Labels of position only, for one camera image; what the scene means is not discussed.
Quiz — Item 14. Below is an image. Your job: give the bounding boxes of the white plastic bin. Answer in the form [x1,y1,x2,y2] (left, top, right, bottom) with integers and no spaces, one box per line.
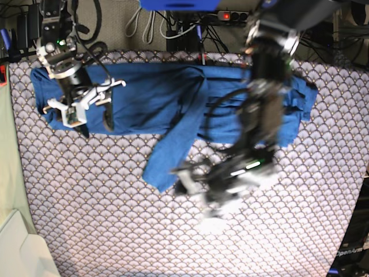
[1,209,60,276]

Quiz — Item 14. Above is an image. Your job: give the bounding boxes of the red and grey clamp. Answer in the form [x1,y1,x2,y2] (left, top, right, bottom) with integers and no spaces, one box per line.
[198,53,207,66]

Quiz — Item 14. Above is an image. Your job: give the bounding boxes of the blue box overhead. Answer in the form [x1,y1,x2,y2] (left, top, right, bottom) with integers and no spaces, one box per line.
[140,0,220,12]

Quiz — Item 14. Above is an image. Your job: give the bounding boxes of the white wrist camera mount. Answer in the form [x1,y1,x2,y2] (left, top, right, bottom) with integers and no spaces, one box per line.
[43,78,126,128]
[171,164,247,234]

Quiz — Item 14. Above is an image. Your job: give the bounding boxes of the blue T-shirt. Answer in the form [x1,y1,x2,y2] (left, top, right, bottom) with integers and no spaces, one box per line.
[31,63,318,192]

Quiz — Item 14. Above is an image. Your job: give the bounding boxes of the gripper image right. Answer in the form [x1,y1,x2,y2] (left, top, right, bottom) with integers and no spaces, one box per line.
[204,156,277,208]

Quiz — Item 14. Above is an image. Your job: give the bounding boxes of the black power strip red switch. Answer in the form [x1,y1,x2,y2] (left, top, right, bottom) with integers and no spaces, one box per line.
[217,10,250,23]

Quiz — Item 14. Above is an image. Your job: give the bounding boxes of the black OpenArm base box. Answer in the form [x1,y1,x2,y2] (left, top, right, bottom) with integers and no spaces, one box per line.
[327,176,368,276]

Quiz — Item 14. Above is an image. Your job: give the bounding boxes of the grey looped cable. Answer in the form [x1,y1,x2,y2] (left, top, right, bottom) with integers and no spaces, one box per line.
[125,8,156,44]

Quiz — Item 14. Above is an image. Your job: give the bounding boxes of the blue-handled clamp left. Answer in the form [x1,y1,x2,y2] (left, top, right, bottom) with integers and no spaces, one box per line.
[1,28,21,63]

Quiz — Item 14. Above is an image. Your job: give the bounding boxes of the patterned fan-print tablecloth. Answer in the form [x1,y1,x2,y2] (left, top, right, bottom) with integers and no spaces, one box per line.
[9,61,368,276]

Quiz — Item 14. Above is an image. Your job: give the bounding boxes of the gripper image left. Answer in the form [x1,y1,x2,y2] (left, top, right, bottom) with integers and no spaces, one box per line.
[56,68,114,138]

